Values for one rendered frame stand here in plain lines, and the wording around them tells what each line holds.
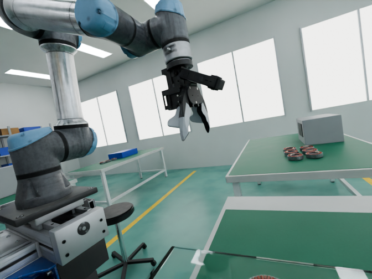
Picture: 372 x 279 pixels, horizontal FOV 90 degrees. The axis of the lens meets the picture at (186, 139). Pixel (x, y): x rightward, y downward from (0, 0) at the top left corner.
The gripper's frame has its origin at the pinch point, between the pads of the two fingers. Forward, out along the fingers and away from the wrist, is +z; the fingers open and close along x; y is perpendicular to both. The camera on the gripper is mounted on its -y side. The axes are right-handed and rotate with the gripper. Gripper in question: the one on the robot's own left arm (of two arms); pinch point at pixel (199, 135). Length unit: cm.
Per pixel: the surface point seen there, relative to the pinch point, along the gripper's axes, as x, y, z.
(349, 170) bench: -94, -43, 41
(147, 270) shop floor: -55, 105, 115
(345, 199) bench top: -54, -35, 40
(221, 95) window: -388, 132, -56
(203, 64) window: -384, 160, -138
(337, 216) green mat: -38, -31, 40
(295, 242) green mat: -18.7, -17.2, 40.2
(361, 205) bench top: -48, -39, 40
